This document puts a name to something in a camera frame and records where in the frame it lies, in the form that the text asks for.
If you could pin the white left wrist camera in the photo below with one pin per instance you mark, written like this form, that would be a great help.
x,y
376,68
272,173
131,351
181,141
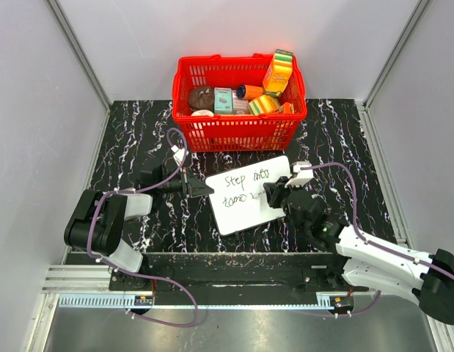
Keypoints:
x,y
178,154

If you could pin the red plastic shopping basket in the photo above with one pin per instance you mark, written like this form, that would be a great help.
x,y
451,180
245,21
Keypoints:
x,y
235,132

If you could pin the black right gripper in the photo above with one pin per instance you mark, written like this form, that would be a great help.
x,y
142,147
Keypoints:
x,y
275,191

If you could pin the brown round bread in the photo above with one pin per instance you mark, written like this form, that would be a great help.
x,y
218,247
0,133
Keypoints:
x,y
202,98

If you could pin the white round lid container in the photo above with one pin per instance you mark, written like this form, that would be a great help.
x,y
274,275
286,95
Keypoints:
x,y
203,112

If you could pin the orange snack packet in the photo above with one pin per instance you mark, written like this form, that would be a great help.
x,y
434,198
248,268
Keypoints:
x,y
286,108

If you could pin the yellow green sponge pack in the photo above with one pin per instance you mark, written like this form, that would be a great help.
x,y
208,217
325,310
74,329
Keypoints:
x,y
264,104

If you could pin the small white whiteboard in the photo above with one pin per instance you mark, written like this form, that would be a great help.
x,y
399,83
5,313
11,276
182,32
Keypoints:
x,y
233,207

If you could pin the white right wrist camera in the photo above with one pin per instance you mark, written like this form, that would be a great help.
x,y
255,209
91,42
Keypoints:
x,y
301,174

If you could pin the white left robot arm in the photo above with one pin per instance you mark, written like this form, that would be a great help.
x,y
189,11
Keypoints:
x,y
97,222

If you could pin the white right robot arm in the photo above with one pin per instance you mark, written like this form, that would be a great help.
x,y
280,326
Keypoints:
x,y
363,260

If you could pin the pink white small box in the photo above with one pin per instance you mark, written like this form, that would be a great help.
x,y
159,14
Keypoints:
x,y
240,106

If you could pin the orange blue cylindrical can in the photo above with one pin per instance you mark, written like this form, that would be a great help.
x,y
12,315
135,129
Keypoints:
x,y
248,92

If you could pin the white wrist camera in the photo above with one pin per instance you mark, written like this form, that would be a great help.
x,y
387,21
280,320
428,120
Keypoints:
x,y
178,154
301,174

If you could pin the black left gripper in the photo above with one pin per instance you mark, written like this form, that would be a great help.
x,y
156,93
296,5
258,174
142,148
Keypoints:
x,y
191,185

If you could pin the orange green sponge box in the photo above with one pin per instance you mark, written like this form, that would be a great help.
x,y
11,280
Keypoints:
x,y
278,73

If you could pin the white whiteboard marker pen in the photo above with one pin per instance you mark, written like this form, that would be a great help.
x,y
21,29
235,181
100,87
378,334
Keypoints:
x,y
258,194

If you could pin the teal white small box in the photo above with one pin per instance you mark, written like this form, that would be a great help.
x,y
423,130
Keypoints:
x,y
223,100

